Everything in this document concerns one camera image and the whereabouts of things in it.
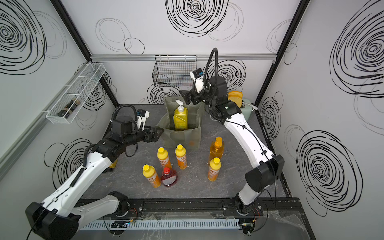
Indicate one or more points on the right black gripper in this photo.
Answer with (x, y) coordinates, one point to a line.
(188, 96)

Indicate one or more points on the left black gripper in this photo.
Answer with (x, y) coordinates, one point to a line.
(155, 137)

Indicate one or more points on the yellow pump soap bottle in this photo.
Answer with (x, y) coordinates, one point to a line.
(180, 117)

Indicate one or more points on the green fabric shopping bag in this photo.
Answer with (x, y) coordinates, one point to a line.
(190, 137)

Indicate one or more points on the orange pump soap bottle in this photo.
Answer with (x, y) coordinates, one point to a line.
(217, 149)

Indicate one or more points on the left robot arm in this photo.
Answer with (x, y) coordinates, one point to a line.
(58, 217)

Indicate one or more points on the yellow object behind left arm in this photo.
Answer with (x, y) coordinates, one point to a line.
(113, 165)

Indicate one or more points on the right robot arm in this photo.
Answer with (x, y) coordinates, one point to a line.
(266, 166)

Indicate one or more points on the red soap bottle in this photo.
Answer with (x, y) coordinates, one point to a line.
(169, 177)

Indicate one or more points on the yellow cap bottle back left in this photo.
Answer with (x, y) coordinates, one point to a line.
(163, 157)

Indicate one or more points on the yellow cap bottle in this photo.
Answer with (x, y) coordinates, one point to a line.
(180, 152)
(163, 157)
(214, 169)
(151, 175)

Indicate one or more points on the yellow cap bottle back middle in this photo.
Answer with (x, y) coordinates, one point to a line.
(180, 152)

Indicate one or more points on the yellow cap bottle front left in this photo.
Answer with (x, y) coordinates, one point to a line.
(151, 175)

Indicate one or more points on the toast slice front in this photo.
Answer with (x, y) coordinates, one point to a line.
(238, 101)

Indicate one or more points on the toast slice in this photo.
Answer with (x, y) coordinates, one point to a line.
(236, 93)
(238, 101)

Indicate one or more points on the toast slice back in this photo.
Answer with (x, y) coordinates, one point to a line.
(236, 93)

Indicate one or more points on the mint green toaster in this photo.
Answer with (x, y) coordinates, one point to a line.
(246, 108)

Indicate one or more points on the yellow cap bottle right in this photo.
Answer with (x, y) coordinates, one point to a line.
(214, 169)

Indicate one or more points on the dark item in shelf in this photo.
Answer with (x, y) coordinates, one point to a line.
(68, 109)

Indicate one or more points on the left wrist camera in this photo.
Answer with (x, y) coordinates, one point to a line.
(142, 116)

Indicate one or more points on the black wire basket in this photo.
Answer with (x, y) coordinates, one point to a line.
(174, 70)

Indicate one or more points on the white wire shelf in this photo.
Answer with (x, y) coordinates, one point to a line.
(85, 87)

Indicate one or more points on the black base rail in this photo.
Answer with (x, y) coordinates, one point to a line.
(216, 207)

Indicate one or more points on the white slotted cable duct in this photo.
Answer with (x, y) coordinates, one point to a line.
(193, 224)

